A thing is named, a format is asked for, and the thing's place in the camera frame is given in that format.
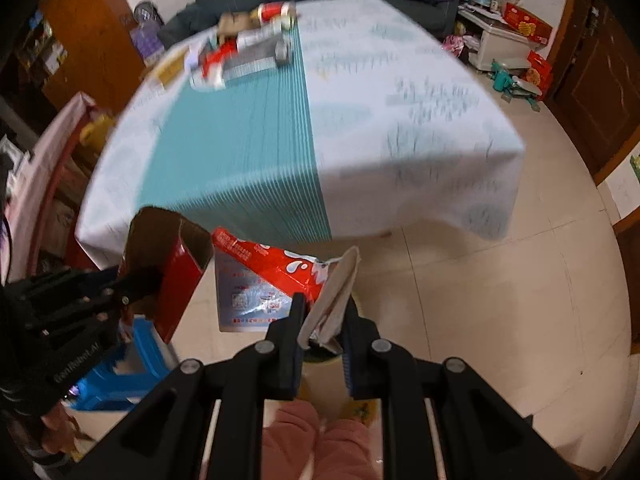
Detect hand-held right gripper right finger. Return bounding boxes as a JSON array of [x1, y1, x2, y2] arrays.
[[341, 302, 588, 480]]

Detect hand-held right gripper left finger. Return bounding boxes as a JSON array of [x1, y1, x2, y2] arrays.
[[65, 292, 308, 480]]

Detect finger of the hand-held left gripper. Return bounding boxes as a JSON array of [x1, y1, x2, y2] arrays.
[[25, 284, 164, 342], [10, 266, 167, 307]]

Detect red cardboard box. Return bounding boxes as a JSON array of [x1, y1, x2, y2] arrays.
[[117, 206, 215, 345]]

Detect red white milk carton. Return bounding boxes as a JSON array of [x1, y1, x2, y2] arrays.
[[211, 226, 362, 356]]

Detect person's left hand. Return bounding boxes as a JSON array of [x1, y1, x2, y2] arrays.
[[40, 400, 81, 461]]

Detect blue plastic stool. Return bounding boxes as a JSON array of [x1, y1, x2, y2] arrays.
[[70, 317, 174, 412]]

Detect person's pink trousered legs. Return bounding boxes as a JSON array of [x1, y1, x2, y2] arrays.
[[262, 402, 377, 480]]

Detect pink cloth covered furniture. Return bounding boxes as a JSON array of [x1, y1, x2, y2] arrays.
[[5, 91, 101, 281]]

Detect yellow item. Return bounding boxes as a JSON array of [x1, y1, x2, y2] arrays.
[[80, 115, 118, 153]]

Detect white crumpled wrapper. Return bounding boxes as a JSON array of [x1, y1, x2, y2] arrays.
[[189, 67, 227, 92]]

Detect tan cardboard piece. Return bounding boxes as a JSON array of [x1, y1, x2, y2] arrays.
[[149, 52, 189, 89]]

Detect red white flattened carton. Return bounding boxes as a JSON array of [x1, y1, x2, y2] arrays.
[[199, 39, 240, 75]]

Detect purple box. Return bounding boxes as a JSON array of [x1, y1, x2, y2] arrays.
[[129, 22, 166, 61]]

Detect white teal tablecloth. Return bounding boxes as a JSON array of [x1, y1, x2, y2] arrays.
[[75, 0, 526, 268]]

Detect grey flat box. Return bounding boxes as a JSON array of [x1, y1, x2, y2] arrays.
[[225, 40, 294, 79]]

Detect wooden cabinet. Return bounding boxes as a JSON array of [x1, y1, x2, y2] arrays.
[[0, 0, 146, 111]]

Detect small dark fan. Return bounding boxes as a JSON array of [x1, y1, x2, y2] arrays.
[[132, 0, 163, 28]]

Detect red can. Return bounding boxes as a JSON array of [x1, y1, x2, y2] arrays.
[[257, 1, 297, 23]]

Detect teal scale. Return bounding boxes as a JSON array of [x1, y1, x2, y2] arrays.
[[490, 58, 546, 113]]

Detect white paper board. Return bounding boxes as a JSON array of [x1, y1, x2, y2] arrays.
[[597, 152, 640, 221]]

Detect pink bag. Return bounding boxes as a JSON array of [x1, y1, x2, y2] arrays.
[[442, 34, 471, 63]]

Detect small red gift box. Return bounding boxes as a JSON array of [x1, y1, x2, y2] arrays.
[[525, 50, 553, 96]]

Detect white low cabinet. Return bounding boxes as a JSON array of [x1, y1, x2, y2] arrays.
[[457, 2, 538, 73]]

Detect brown wooden door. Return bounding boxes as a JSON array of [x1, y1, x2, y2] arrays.
[[542, 0, 640, 191]]

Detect large red gift box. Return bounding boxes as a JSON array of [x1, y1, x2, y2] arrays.
[[502, 2, 553, 43]]

